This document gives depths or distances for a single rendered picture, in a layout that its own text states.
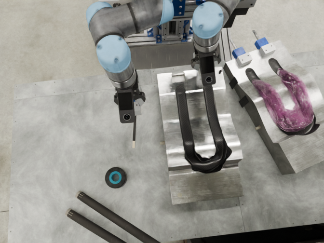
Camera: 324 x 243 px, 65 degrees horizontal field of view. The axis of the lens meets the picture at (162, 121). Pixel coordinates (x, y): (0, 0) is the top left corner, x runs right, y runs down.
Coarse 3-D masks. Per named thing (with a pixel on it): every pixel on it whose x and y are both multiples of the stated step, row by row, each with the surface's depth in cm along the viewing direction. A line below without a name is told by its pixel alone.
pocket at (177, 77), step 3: (183, 72) 102; (174, 75) 102; (177, 75) 103; (180, 75) 103; (183, 75) 103; (174, 78) 103; (177, 78) 103; (180, 78) 103; (183, 78) 103; (174, 81) 103; (177, 81) 103; (180, 81) 103
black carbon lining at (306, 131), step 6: (270, 60) 105; (276, 60) 105; (270, 66) 105; (276, 66) 105; (246, 72) 104; (252, 72) 104; (276, 72) 103; (252, 78) 104; (258, 78) 103; (306, 126) 96; (312, 126) 96; (318, 126) 92; (288, 132) 96; (294, 132) 96; (300, 132) 96; (306, 132) 96; (312, 132) 91
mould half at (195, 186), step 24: (192, 72) 101; (216, 72) 100; (168, 96) 98; (192, 96) 98; (216, 96) 98; (168, 120) 96; (192, 120) 96; (168, 144) 90; (168, 168) 89; (192, 192) 92; (216, 192) 91; (240, 192) 91
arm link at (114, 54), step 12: (108, 36) 58; (120, 36) 62; (96, 48) 58; (108, 48) 57; (120, 48) 57; (108, 60) 57; (120, 60) 57; (108, 72) 62; (120, 72) 61; (132, 72) 66
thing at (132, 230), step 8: (80, 192) 96; (80, 200) 95; (88, 200) 94; (96, 208) 92; (104, 208) 91; (112, 216) 89; (120, 216) 90; (120, 224) 88; (128, 224) 87; (128, 232) 87; (136, 232) 86; (144, 232) 86; (144, 240) 84; (152, 240) 84
